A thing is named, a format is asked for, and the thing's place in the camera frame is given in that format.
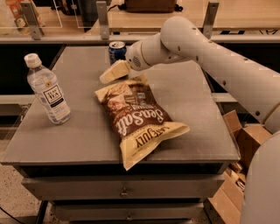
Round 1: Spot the left metal bracket post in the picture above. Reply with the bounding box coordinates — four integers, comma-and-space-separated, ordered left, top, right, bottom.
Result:
20, 2, 44, 40

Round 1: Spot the grey upper drawer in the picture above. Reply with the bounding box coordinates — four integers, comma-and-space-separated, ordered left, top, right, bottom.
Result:
22, 174, 224, 201

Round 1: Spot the clear tea water bottle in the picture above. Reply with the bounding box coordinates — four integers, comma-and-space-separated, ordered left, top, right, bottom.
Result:
24, 53, 71, 124

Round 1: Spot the blue pepsi can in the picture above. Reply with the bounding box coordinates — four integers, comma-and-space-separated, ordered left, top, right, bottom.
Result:
108, 41, 127, 65

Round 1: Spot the metal bracket post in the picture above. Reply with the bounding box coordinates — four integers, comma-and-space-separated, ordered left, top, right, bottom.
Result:
96, 1, 110, 39
202, 0, 220, 39
20, 2, 44, 40

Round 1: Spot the right metal bracket post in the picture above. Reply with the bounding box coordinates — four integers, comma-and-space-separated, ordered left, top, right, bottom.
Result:
202, 0, 220, 39

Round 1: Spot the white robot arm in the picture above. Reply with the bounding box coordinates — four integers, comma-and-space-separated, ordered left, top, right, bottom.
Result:
100, 17, 280, 224

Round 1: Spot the grey lower drawer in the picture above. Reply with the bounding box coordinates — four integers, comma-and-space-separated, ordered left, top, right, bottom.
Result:
52, 203, 204, 221

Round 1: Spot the brown sea salt chips bag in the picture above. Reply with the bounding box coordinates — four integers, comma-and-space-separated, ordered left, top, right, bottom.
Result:
95, 74, 190, 170

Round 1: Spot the middle metal bracket post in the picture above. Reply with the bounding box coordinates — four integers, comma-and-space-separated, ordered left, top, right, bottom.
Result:
96, 1, 110, 39

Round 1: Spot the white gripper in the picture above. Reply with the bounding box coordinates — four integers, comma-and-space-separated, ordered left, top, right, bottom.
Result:
100, 33, 187, 84

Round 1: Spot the grey drawer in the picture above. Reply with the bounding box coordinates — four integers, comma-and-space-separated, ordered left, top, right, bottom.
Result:
22, 174, 224, 201
52, 203, 204, 221

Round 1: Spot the cardboard box with snacks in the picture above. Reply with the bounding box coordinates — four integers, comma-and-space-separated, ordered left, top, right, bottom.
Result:
205, 110, 271, 224

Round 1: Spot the colourful snack package top left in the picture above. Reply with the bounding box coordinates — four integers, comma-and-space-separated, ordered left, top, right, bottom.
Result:
3, 0, 45, 30

